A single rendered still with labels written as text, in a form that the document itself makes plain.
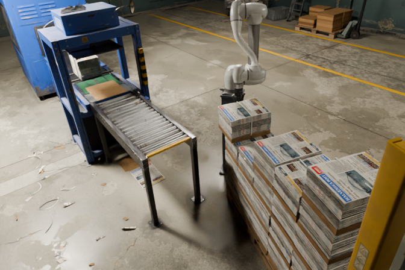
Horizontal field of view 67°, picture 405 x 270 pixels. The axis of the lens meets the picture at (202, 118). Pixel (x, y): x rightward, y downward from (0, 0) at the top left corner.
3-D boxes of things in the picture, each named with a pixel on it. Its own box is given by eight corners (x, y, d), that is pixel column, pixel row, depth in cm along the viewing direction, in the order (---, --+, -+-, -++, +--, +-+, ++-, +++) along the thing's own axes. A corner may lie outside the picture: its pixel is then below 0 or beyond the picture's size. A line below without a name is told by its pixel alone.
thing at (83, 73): (102, 75, 420) (98, 56, 407) (81, 81, 406) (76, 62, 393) (93, 67, 447) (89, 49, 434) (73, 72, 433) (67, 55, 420)
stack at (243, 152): (258, 185, 334) (261, 120, 291) (328, 283, 237) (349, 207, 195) (225, 194, 324) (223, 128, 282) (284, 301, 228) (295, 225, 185)
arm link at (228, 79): (223, 84, 313) (223, 63, 302) (241, 82, 312) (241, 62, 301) (225, 90, 299) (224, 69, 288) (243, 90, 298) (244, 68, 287)
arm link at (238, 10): (230, 19, 265) (246, 18, 265) (229, -2, 265) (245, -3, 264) (229, 23, 278) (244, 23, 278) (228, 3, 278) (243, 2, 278)
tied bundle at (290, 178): (319, 178, 219) (324, 152, 208) (348, 207, 195) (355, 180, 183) (272, 191, 211) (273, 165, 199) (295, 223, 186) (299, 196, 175)
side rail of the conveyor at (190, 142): (197, 146, 285) (196, 136, 279) (193, 149, 283) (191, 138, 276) (135, 97, 381) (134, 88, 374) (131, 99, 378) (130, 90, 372)
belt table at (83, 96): (138, 95, 382) (137, 88, 377) (87, 112, 350) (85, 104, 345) (117, 78, 432) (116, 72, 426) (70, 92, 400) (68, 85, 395)
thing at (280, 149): (297, 131, 232) (297, 129, 232) (322, 151, 209) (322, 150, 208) (254, 142, 222) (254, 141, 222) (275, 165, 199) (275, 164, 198)
